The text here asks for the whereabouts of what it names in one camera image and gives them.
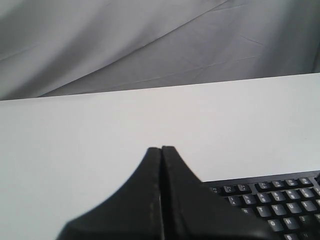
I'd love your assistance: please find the grey backdrop cloth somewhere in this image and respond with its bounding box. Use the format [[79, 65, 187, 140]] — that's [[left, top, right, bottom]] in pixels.
[[0, 0, 320, 100]]

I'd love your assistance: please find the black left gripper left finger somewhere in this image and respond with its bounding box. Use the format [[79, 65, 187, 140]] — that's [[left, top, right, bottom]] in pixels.
[[57, 147, 164, 240]]

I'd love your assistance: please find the black acer keyboard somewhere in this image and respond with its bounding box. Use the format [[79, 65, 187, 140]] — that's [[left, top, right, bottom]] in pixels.
[[203, 171, 320, 240]]

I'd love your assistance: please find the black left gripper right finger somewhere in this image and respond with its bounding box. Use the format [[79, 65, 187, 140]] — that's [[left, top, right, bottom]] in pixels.
[[160, 146, 279, 240]]

